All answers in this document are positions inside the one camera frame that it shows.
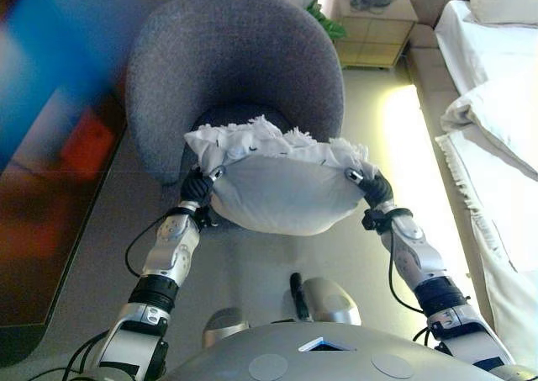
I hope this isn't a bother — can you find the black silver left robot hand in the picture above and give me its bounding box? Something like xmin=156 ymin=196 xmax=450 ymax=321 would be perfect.
xmin=179 ymin=164 xmax=228 ymax=208

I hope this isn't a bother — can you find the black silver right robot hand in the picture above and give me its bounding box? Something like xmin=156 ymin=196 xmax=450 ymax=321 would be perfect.
xmin=343 ymin=166 xmax=395 ymax=209

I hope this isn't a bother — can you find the white fringed cushion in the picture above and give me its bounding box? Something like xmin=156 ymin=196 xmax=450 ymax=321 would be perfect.
xmin=183 ymin=114 xmax=379 ymax=235

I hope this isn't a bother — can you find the silver right robot leg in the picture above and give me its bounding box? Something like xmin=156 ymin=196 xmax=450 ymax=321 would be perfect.
xmin=288 ymin=273 xmax=362 ymax=327

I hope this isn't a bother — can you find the white fringed blanket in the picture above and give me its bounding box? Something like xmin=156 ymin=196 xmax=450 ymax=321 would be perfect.
xmin=435 ymin=132 xmax=538 ymax=369

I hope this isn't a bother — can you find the grey fabric armchair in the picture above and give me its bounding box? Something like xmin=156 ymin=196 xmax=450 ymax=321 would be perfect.
xmin=124 ymin=0 xmax=346 ymax=187

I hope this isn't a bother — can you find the white duvet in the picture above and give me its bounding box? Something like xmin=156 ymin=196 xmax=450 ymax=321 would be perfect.
xmin=440 ymin=80 xmax=538 ymax=176

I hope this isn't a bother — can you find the light wooden nightstand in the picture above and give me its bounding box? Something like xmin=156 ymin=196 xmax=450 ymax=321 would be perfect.
xmin=330 ymin=0 xmax=419 ymax=71

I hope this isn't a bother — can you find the beige bed with white mattress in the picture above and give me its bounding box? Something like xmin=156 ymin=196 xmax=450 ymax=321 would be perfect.
xmin=409 ymin=0 xmax=538 ymax=372

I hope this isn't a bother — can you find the green plant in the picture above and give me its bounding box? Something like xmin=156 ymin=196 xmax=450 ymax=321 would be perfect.
xmin=305 ymin=0 xmax=348 ymax=41

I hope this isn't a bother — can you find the silver robot torso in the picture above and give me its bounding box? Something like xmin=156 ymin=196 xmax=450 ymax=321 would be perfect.
xmin=161 ymin=322 xmax=501 ymax=381

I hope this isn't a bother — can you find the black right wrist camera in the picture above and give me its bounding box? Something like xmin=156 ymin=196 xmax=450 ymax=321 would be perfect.
xmin=361 ymin=207 xmax=394 ymax=235

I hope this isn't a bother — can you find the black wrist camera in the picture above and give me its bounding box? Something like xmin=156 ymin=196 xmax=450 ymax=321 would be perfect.
xmin=361 ymin=207 xmax=394 ymax=235
xmin=197 ymin=211 xmax=219 ymax=230

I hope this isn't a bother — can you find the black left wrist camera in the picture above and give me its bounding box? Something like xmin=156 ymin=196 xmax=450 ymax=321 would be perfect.
xmin=197 ymin=211 xmax=219 ymax=230

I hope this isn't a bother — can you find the black right forearm cable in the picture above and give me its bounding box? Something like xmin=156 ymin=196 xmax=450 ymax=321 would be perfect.
xmin=388 ymin=229 xmax=425 ymax=315

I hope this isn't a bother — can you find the black forearm cable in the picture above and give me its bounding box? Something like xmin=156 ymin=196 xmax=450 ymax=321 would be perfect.
xmin=124 ymin=216 xmax=169 ymax=279
xmin=388 ymin=229 xmax=425 ymax=315

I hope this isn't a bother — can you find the black left forearm cable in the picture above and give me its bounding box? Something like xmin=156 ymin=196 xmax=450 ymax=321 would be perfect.
xmin=124 ymin=216 xmax=169 ymax=279

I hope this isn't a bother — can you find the black right upper arm cable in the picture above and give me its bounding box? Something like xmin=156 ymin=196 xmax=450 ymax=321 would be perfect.
xmin=414 ymin=325 xmax=438 ymax=348

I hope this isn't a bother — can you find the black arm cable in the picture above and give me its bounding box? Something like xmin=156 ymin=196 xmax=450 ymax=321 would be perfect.
xmin=37 ymin=330 xmax=110 ymax=381
xmin=414 ymin=325 xmax=438 ymax=348

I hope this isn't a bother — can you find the black left upper arm cable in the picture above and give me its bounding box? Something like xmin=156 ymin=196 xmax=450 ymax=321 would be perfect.
xmin=37 ymin=330 xmax=110 ymax=381

